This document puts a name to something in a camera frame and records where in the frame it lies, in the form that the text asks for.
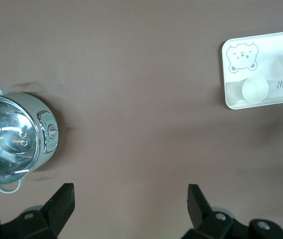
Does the white IKEA cup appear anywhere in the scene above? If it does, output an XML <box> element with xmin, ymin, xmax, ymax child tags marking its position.
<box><xmin>242</xmin><ymin>76</ymin><xmax>270</xmax><ymax>104</ymax></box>

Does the brown table cover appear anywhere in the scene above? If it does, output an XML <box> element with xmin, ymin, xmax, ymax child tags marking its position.
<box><xmin>0</xmin><ymin>0</ymin><xmax>283</xmax><ymax>239</ymax></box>

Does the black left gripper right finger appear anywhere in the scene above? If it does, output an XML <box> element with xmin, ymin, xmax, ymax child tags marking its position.
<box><xmin>183</xmin><ymin>184</ymin><xmax>254</xmax><ymax>239</ymax></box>

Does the cream bear print tray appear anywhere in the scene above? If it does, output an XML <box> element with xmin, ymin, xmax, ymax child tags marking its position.
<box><xmin>221</xmin><ymin>29</ymin><xmax>283</xmax><ymax>111</ymax></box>

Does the sage green cooking pot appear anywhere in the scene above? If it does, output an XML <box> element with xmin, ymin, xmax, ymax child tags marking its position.
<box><xmin>0</xmin><ymin>80</ymin><xmax>59</xmax><ymax>194</ymax></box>

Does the glass pot lid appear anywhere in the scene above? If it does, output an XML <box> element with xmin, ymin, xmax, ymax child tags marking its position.
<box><xmin>0</xmin><ymin>94</ymin><xmax>42</xmax><ymax>185</ymax></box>

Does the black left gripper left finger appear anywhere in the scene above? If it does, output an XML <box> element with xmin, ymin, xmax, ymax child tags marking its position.
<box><xmin>4</xmin><ymin>183</ymin><xmax>76</xmax><ymax>239</ymax></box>

